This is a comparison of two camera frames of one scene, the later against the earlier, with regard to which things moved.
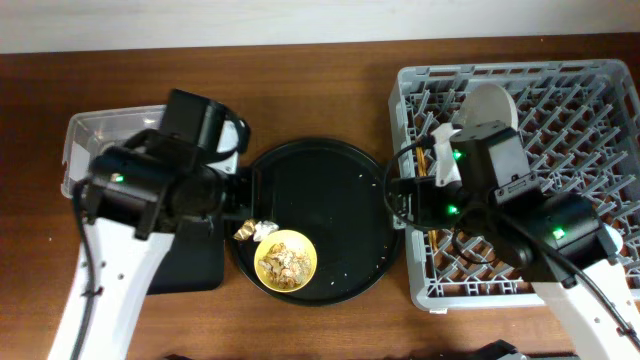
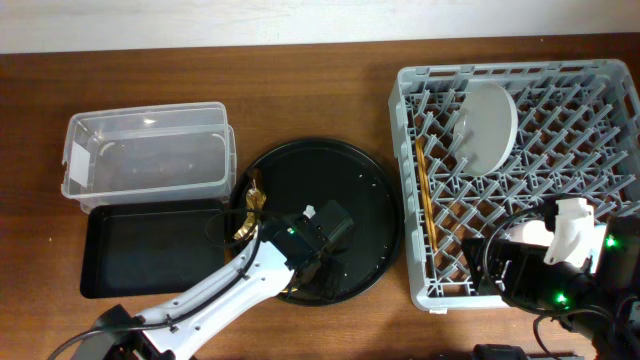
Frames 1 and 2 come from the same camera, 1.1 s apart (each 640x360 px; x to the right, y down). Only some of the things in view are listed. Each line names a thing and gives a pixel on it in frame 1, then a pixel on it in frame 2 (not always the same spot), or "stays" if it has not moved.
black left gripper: [245, 195] to [322, 270]
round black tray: [333, 192] stays
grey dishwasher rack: [581, 122] stays
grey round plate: [486, 103] stays
